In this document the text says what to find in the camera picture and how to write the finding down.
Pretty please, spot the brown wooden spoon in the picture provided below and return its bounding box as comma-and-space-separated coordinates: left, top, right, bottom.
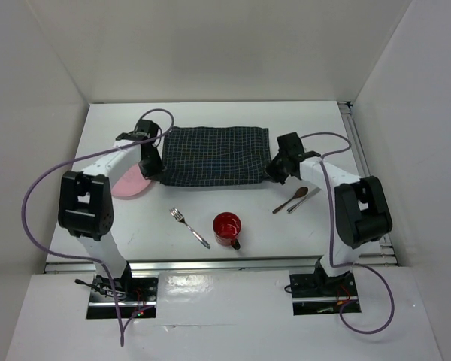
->
272, 186, 309, 214

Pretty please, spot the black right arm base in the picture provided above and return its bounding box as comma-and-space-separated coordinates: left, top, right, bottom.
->
284, 272, 362, 316

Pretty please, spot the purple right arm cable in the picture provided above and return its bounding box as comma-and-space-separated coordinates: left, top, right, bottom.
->
299, 131, 395, 335

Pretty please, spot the silver metal fork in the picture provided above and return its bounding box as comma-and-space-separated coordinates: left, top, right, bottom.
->
169, 208, 211, 250

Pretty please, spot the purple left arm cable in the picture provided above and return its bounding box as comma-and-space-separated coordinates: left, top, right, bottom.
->
21, 108, 176, 347

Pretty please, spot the aluminium front rail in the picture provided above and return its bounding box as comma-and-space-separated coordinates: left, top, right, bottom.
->
43, 255, 399, 274

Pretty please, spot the silver metal knife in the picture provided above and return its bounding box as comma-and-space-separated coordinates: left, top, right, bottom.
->
286, 188, 321, 214

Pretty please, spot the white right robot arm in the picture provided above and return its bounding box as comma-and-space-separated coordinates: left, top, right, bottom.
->
266, 132, 393, 295

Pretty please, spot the red ceramic mug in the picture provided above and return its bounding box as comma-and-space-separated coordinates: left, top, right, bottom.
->
212, 212, 242, 250

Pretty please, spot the dark checked cloth placemat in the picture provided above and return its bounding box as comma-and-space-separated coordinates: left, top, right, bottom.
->
160, 126, 271, 187

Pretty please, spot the pink plastic plate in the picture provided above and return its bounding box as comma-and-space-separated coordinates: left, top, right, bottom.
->
111, 165, 152, 198

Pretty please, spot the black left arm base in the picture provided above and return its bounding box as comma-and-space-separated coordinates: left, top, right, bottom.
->
74, 277, 159, 320

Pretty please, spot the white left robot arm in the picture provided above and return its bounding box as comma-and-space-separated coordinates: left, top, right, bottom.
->
58, 120, 162, 300

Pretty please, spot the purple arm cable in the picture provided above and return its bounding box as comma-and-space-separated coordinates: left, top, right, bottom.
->
21, 108, 176, 347
299, 131, 395, 335

